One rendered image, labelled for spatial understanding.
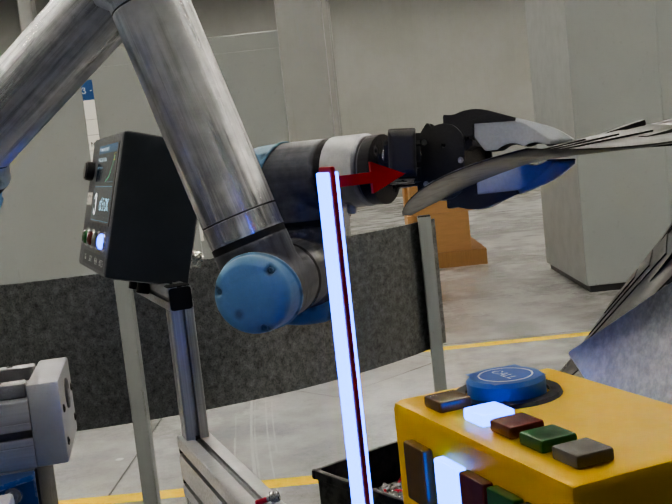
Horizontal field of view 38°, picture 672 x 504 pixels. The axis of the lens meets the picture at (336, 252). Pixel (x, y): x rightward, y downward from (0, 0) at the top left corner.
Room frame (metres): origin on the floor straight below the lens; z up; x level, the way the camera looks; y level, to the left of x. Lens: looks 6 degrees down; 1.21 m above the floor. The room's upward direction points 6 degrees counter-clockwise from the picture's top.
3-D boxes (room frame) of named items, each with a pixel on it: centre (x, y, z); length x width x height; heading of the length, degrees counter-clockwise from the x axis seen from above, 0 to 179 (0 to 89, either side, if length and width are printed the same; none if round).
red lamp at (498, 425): (0.42, -0.07, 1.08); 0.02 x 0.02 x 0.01; 21
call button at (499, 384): (0.48, -0.08, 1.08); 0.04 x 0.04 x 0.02
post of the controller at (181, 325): (1.21, 0.20, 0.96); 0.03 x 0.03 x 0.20; 21
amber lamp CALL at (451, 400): (0.47, -0.05, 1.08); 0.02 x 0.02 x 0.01; 21
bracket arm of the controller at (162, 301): (1.31, 0.24, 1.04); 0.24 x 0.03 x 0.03; 21
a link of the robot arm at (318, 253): (1.03, 0.04, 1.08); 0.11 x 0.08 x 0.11; 165
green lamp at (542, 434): (0.40, -0.08, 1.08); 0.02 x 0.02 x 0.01; 21
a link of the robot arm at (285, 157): (1.05, 0.04, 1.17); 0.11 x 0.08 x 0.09; 58
